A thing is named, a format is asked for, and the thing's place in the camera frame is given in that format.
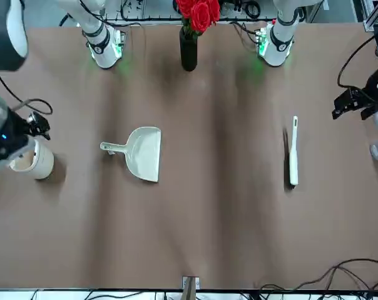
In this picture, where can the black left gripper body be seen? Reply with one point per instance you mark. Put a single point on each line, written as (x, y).
(372, 89)

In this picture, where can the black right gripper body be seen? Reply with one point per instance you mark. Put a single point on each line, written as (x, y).
(4, 143)

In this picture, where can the white brush black bristles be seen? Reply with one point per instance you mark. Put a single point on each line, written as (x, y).
(293, 162)

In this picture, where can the pale grey plastic dustpan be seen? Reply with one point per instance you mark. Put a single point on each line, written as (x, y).
(145, 156)

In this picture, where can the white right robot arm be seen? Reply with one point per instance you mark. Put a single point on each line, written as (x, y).
(101, 40)

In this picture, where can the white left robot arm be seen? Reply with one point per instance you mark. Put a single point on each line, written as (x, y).
(283, 37)

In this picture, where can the small beige lidded bin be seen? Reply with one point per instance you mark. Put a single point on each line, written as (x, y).
(42, 162)

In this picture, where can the black vase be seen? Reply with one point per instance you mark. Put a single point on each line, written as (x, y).
(189, 53)

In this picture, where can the red rose bouquet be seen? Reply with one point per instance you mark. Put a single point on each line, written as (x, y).
(198, 12)

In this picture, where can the aluminium frame corner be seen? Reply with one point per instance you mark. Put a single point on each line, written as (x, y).
(375, 15)

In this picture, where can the aluminium profile post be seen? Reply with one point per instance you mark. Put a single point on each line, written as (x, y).
(190, 287)

